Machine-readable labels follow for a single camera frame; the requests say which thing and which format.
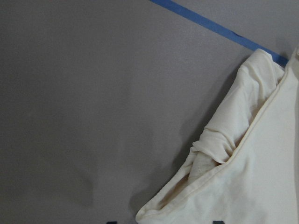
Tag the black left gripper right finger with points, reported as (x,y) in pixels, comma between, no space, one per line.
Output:
(218,222)

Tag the beige long-sleeve printed shirt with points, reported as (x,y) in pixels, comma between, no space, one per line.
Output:
(244,169)

